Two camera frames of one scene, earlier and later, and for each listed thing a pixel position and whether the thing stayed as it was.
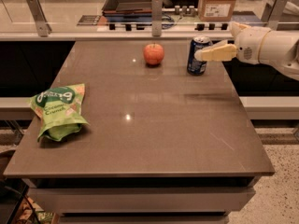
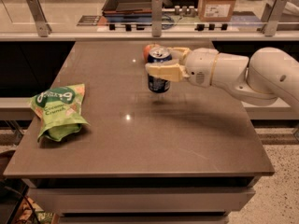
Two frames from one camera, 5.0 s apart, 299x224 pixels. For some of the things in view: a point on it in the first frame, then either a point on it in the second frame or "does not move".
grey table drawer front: (86, 200) does not move
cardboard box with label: (216, 3) does not move
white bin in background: (291, 9) does not move
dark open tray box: (130, 4) does not move
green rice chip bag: (59, 110) does not move
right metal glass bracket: (274, 9) does not move
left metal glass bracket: (42, 25) does not move
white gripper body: (249, 46) to (199, 66)
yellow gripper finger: (220, 53) to (173, 71)
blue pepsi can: (195, 67) to (156, 84)
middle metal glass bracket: (157, 14) does not move
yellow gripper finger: (221, 43) to (178, 53)
